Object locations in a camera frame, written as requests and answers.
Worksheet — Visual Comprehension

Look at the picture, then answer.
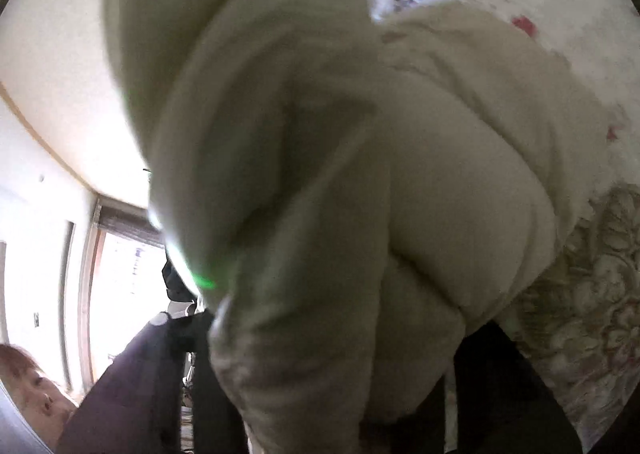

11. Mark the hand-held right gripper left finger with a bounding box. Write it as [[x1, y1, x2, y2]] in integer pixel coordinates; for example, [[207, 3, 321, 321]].
[[55, 310, 249, 454]]

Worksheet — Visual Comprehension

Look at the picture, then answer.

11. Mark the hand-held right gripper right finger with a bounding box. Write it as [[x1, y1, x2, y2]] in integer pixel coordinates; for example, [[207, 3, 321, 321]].
[[419, 323, 585, 454]]

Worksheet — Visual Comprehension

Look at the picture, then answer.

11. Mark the window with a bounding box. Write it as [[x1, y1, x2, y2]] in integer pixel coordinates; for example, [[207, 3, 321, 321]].
[[60, 199, 169, 396]]

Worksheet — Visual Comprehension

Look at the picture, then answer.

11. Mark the person's head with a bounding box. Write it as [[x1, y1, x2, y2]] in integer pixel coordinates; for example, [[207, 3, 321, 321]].
[[0, 344, 79, 451]]

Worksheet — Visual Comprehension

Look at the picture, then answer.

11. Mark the floral bedspread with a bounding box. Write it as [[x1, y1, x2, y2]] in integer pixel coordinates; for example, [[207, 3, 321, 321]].
[[380, 0, 640, 451]]

